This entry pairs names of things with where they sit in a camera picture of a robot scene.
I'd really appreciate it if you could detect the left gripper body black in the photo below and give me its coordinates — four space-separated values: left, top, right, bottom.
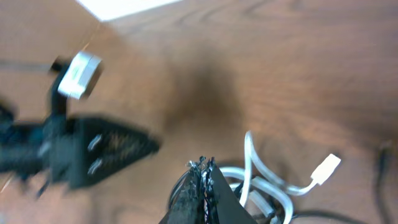
1 102 78 187

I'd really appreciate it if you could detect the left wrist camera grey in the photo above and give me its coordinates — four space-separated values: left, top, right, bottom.
57 51 102 100

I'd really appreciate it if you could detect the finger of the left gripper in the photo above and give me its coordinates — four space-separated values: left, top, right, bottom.
68 116 161 189

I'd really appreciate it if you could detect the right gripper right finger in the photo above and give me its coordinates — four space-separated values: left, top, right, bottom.
205 157 257 224

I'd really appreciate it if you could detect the black USB cable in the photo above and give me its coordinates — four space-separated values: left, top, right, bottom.
167 139 398 224

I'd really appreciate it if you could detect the white USB cable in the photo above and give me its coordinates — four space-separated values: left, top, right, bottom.
217 130 342 224

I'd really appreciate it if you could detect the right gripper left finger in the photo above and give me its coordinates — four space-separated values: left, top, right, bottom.
159 156 206 224

